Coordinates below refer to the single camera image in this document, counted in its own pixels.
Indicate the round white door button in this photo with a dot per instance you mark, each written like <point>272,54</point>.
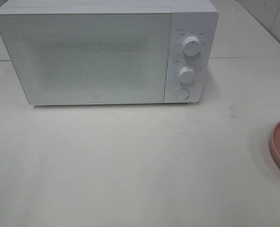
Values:
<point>182,94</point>

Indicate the white microwave oven body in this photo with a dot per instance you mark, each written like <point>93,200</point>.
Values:
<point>188,17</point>

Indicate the upper white control knob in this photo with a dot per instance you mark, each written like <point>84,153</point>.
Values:
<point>191,45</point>

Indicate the lower white timer knob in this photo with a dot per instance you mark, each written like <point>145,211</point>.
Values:
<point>186,75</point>

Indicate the white microwave door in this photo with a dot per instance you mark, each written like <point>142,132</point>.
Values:
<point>89,59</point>

